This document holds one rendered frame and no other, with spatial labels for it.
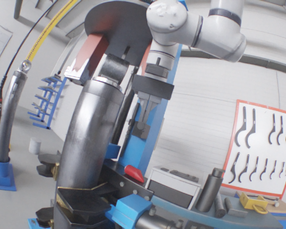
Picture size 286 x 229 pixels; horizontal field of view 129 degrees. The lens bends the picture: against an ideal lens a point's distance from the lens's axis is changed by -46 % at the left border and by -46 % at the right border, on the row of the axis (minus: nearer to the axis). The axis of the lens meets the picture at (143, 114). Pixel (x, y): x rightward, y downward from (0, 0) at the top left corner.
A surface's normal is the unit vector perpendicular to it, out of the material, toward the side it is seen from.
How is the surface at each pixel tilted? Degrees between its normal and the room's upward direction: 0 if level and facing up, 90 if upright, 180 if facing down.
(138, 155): 90
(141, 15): 180
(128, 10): 180
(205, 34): 136
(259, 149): 90
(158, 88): 115
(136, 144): 90
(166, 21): 121
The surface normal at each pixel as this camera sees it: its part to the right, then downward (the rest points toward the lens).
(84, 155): 0.39, -0.01
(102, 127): 0.69, 0.12
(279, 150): -0.47, -0.29
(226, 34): -0.23, 0.42
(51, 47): 0.83, 0.18
